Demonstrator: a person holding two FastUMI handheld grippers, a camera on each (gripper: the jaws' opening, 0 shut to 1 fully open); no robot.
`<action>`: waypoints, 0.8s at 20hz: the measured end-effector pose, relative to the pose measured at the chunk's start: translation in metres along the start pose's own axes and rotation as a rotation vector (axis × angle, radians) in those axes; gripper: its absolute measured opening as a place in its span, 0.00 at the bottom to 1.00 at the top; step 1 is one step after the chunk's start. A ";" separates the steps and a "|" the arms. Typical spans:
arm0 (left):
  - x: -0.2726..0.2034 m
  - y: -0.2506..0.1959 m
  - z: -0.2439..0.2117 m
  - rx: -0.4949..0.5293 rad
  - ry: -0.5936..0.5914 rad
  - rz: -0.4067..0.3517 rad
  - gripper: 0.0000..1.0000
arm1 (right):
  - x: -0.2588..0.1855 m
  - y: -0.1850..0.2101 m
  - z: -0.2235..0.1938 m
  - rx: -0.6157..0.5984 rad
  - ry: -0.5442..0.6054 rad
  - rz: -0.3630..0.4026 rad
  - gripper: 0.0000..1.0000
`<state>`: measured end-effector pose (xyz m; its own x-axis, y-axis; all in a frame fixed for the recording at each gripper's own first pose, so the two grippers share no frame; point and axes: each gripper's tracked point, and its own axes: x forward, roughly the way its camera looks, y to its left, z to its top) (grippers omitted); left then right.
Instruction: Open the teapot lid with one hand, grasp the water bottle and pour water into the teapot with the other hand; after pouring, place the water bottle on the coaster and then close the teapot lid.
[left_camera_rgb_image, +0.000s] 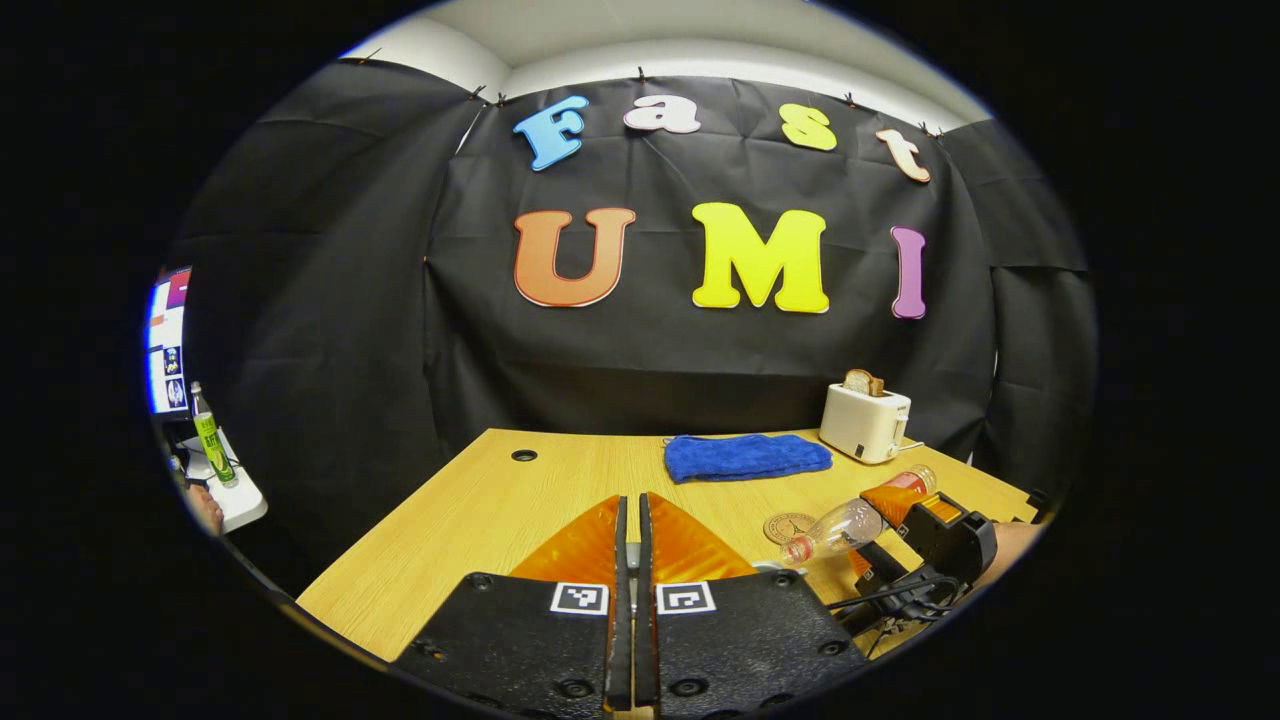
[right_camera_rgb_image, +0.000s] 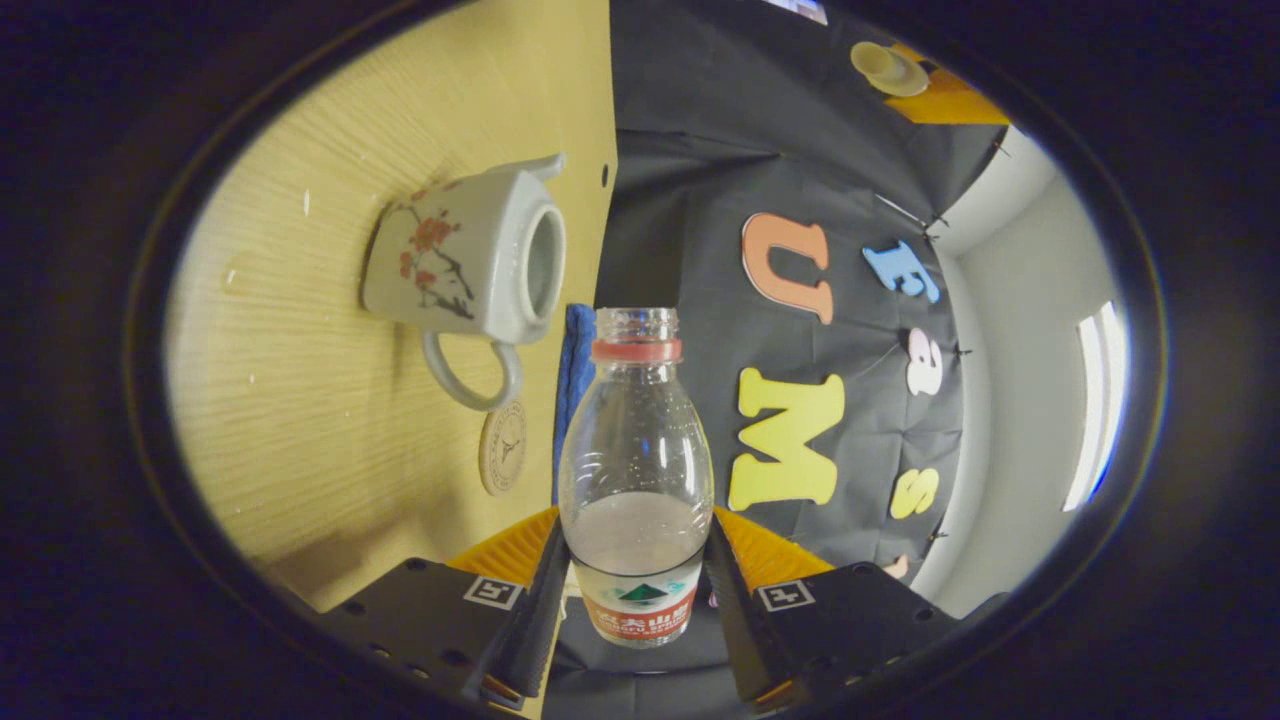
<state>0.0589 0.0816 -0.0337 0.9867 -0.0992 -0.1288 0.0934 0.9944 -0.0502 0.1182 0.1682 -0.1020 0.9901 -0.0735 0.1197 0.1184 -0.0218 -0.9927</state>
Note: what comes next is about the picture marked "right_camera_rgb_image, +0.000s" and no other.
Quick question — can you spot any round beige coaster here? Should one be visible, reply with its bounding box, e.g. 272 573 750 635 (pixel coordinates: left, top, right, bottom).
478 400 529 498

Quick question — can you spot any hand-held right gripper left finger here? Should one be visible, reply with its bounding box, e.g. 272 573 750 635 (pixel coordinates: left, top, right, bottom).
318 505 571 713

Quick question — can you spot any clear plastic water bottle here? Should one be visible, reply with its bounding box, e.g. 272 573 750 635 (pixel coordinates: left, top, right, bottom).
557 307 716 649

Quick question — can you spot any black backdrop cloth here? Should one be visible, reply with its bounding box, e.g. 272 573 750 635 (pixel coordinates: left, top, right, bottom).
595 0 1011 601

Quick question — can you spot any blue towel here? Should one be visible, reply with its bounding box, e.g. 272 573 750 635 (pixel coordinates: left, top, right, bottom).
552 303 598 506

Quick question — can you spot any ceiling light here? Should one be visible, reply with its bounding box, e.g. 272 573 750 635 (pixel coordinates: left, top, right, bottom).
1062 300 1129 513

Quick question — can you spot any white floral teacup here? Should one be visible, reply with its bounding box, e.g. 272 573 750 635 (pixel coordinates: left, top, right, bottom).
360 152 568 413

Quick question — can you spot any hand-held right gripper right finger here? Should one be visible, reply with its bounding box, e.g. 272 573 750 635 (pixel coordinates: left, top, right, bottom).
700 505 1013 713

